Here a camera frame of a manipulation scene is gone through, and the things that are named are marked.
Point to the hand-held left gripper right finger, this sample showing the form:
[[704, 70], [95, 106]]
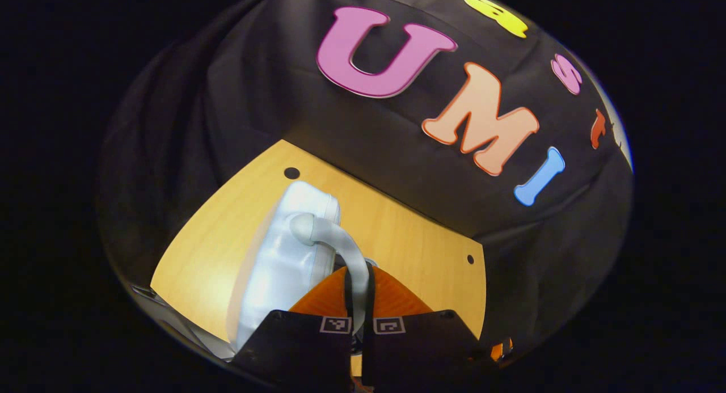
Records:
[[420, 347]]

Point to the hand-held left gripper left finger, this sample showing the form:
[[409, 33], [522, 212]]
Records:
[[300, 347]]

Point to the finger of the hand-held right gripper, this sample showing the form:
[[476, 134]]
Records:
[[501, 349]]

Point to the white suitcase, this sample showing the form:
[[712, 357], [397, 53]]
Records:
[[283, 262]]

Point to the black backdrop cloth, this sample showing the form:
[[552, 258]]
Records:
[[227, 87]]

